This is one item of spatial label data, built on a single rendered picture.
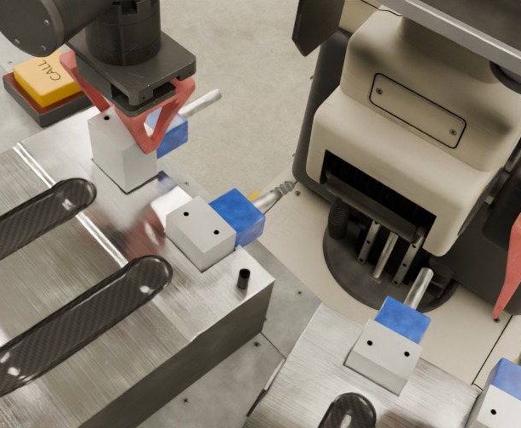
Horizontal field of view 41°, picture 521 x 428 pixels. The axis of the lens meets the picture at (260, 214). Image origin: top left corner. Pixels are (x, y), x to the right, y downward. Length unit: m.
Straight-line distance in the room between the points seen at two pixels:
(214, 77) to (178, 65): 1.58
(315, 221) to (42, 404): 0.97
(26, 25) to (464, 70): 0.51
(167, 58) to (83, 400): 0.26
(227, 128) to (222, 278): 1.40
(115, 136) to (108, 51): 0.09
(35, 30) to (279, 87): 1.70
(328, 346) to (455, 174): 0.32
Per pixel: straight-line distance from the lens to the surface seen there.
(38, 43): 0.47
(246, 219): 0.61
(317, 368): 0.60
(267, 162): 1.90
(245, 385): 0.64
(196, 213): 0.59
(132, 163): 0.62
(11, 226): 0.64
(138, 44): 0.54
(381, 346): 0.59
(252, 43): 2.27
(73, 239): 0.61
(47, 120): 0.82
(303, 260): 1.37
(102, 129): 0.62
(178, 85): 0.57
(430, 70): 0.83
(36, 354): 0.57
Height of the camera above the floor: 1.38
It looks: 51 degrees down
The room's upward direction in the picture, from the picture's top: 11 degrees clockwise
